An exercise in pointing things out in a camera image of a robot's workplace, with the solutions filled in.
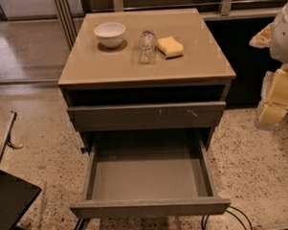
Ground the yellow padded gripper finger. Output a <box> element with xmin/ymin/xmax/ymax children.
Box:
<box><xmin>257</xmin><ymin>63</ymin><xmax>288</xmax><ymax>126</ymax></box>

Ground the black panel at left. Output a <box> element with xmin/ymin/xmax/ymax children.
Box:
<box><xmin>0</xmin><ymin>171</ymin><xmax>41</xmax><ymax>230</ymax></box>

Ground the white ceramic bowl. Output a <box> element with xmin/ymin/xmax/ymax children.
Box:
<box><xmin>94</xmin><ymin>22</ymin><xmax>126</xmax><ymax>49</ymax></box>

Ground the yellow sponge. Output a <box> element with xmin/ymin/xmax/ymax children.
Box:
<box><xmin>157</xmin><ymin>36</ymin><xmax>184</xmax><ymax>58</ymax></box>

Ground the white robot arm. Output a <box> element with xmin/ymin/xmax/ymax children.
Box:
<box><xmin>249</xmin><ymin>2</ymin><xmax>288</xmax><ymax>130</ymax></box>

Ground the tan drawer cabinet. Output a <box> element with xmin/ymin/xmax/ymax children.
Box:
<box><xmin>55</xmin><ymin>6</ymin><xmax>244</xmax><ymax>230</ymax></box>

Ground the open grey middle drawer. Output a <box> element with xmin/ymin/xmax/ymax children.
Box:
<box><xmin>71</xmin><ymin>128</ymin><xmax>232</xmax><ymax>219</ymax></box>

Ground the closed grey top drawer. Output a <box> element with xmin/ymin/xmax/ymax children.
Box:
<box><xmin>67</xmin><ymin>101</ymin><xmax>226</xmax><ymax>132</ymax></box>

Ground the metal bar with hook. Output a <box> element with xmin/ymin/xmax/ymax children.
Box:
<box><xmin>0</xmin><ymin>110</ymin><xmax>23</xmax><ymax>164</ymax></box>

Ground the black cable on floor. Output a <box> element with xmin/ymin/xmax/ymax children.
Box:
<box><xmin>200</xmin><ymin>204</ymin><xmax>255</xmax><ymax>230</ymax></box>

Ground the clear plastic water bottle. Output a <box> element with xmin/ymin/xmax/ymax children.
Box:
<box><xmin>139</xmin><ymin>30</ymin><xmax>156</xmax><ymax>64</ymax></box>

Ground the white floor vent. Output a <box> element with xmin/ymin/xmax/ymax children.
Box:
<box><xmin>255</xmin><ymin>223</ymin><xmax>288</xmax><ymax>230</ymax></box>

